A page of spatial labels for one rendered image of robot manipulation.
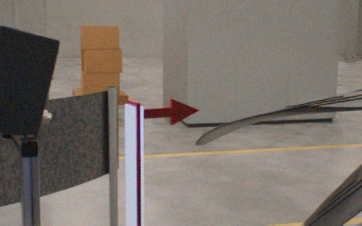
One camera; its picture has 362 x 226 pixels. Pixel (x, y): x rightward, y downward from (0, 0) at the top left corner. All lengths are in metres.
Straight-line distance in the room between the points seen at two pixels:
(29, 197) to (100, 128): 1.55
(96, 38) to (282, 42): 2.97
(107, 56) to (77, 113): 6.11
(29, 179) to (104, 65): 7.52
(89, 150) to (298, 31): 4.88
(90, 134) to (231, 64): 4.39
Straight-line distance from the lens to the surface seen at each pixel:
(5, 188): 2.26
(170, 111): 0.49
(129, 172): 0.49
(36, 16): 4.66
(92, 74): 8.51
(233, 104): 6.79
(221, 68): 6.68
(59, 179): 2.40
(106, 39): 8.49
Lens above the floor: 1.26
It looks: 9 degrees down
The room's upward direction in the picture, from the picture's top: straight up
